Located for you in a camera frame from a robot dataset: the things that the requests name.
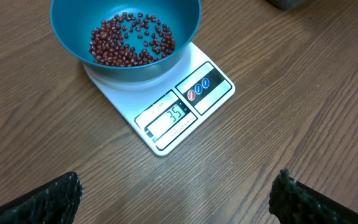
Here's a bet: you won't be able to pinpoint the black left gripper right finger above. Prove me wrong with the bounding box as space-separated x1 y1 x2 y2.
268 169 358 224

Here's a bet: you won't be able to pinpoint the clear plastic container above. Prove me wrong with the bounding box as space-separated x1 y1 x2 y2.
266 0 310 10

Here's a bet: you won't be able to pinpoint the white digital kitchen scale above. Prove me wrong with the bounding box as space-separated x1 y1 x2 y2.
85 43 236 157

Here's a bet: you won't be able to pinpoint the blue metal bowl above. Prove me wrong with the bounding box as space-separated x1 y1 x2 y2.
50 0 202 82

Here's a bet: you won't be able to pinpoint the red beans in bowl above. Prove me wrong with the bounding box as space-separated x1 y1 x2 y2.
88 12 176 67

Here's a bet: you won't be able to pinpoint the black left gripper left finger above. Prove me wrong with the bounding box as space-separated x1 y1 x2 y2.
0 172 83 224

